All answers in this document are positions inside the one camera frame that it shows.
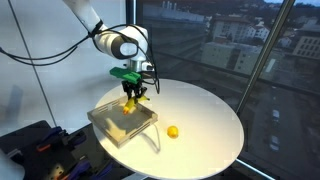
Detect black workbench platform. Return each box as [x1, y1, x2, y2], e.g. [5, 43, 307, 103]
[0, 119, 116, 180]

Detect yellow banana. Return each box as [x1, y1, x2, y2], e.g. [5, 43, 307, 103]
[122, 95, 151, 116]

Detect shallow wooden box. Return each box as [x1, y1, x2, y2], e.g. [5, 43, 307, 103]
[87, 95, 159, 149]

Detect perforated metal board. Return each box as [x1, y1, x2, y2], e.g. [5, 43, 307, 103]
[19, 139, 66, 180]

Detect small yellow lemon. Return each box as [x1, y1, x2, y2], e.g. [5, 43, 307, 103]
[166, 125, 180, 140]

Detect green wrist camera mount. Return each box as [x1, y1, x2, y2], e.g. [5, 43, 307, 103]
[109, 66, 143, 85]

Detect diagonal metal window pole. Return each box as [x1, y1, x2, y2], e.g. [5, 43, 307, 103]
[235, 0, 296, 115]

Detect white rounded housing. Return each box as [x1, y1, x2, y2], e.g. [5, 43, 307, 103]
[0, 148, 26, 180]

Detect blue handled bar clamp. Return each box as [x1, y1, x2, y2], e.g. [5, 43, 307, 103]
[64, 159, 114, 180]
[35, 125, 88, 154]

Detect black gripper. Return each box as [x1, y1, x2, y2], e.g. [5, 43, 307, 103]
[120, 79, 148, 102]

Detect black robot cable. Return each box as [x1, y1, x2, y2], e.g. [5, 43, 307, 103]
[0, 23, 161, 96]

